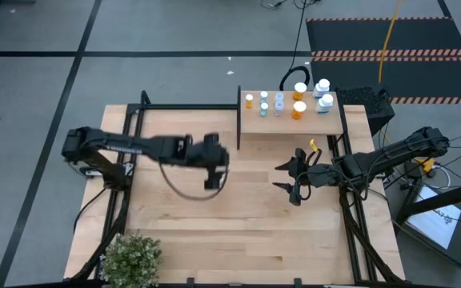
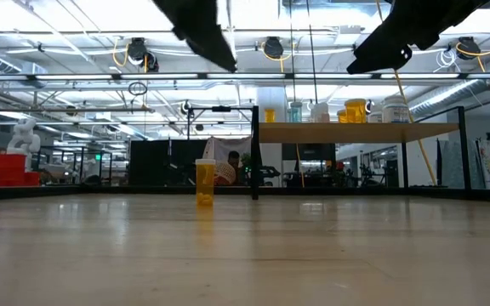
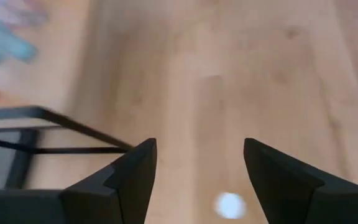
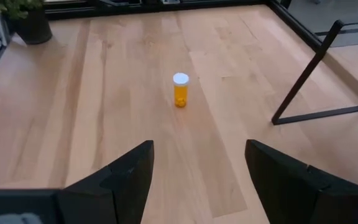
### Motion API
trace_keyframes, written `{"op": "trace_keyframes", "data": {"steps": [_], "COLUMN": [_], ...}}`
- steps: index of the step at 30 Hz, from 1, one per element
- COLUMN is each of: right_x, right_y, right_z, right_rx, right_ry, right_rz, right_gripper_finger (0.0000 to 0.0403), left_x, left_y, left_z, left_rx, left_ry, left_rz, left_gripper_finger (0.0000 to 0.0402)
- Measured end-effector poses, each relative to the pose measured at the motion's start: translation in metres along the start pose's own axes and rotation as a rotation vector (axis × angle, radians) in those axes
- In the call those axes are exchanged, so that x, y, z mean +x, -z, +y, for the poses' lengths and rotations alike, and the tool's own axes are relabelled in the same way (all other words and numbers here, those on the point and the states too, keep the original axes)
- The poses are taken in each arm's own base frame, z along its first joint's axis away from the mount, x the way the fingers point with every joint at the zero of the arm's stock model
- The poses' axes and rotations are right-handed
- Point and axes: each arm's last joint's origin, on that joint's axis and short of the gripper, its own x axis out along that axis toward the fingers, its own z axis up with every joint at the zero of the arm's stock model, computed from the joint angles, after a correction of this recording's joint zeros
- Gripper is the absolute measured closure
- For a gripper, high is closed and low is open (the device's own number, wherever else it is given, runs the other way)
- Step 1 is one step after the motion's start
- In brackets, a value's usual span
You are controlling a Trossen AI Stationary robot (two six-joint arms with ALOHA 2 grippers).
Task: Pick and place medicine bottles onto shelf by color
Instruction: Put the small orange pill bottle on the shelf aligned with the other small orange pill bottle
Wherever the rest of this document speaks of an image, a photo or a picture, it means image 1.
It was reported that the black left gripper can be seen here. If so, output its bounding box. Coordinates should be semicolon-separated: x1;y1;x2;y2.
188;134;231;191

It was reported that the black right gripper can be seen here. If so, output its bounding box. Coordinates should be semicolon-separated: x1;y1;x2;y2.
271;147;339;207

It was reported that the amber pill bottle yellow label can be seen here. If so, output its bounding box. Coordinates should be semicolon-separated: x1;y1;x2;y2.
291;100;307;121

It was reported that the white bottle blue label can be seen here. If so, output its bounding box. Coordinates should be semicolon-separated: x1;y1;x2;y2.
315;94;335;115

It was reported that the large amber pill bottle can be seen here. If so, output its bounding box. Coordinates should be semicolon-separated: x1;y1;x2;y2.
292;82;308;102

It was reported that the white medicine bottle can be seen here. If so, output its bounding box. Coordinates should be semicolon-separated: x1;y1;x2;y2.
313;78;331;99

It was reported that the wooden shelf board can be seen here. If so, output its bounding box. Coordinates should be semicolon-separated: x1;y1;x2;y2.
239;90;344;136

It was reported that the black perforated box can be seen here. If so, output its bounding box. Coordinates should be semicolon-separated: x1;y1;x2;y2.
335;86;396;128

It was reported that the green artificial potted plant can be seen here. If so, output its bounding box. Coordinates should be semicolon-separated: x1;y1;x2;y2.
99;230;164;288

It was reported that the yellow power plug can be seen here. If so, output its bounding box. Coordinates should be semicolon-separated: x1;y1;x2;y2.
415;158;439;174

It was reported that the tilted white display screen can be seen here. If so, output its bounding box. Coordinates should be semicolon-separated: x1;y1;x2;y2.
405;185;461;251

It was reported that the black metal display stand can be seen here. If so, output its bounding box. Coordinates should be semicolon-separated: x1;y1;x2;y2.
392;179;461;288

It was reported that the black hazard striped floor mat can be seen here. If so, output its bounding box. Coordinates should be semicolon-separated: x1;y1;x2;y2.
305;16;461;106

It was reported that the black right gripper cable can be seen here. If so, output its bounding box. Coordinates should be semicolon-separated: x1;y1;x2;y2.
294;148;323;202

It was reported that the black metal table frame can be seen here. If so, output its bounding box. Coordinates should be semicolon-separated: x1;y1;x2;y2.
70;90;399;288

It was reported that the thin black hanging cable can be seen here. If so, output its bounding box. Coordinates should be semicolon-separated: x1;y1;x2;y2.
279;0;311;92

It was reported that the yellow hanging hose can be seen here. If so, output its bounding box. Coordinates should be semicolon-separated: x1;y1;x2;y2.
378;0;403;84

